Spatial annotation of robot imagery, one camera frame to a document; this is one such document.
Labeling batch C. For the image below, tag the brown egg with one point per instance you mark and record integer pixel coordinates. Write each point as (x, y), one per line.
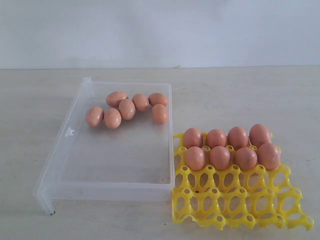
(269, 155)
(94, 116)
(220, 158)
(246, 158)
(259, 134)
(195, 158)
(193, 137)
(127, 109)
(216, 137)
(112, 118)
(114, 98)
(237, 137)
(159, 114)
(141, 102)

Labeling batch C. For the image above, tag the brown egg back right corner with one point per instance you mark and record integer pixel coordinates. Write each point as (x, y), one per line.
(158, 98)

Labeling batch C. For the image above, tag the clear plastic box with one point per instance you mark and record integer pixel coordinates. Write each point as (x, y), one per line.
(134, 162)

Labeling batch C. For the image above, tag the brown egg back top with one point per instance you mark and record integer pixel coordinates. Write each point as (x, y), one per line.
(114, 98)

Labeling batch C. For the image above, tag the yellow plastic egg tray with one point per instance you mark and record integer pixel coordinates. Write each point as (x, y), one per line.
(233, 197)

